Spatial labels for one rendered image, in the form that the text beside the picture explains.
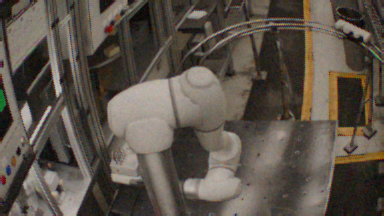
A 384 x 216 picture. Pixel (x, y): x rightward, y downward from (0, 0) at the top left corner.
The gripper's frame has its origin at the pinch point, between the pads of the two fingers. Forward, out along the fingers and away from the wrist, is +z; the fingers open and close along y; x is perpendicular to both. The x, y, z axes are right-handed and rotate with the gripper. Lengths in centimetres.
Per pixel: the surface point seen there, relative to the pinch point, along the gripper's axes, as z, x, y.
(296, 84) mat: -39, -215, -86
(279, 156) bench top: -50, -43, -20
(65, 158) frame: 37.8, 0.6, 7.2
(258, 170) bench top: -41, -34, -20
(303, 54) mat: -46, -271, -86
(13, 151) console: 20, 59, 56
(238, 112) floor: 6, -177, -88
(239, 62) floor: 18, -247, -88
